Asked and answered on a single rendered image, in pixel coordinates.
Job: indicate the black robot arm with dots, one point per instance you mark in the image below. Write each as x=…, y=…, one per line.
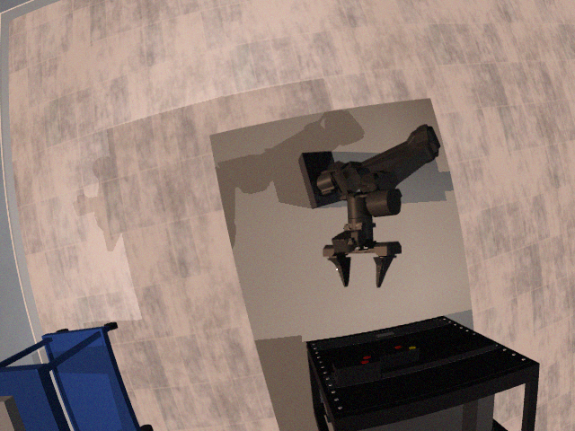
x=381, y=197

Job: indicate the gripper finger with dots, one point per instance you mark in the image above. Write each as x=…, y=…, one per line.
x=382, y=265
x=343, y=266

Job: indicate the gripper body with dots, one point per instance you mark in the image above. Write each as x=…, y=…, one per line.
x=382, y=249

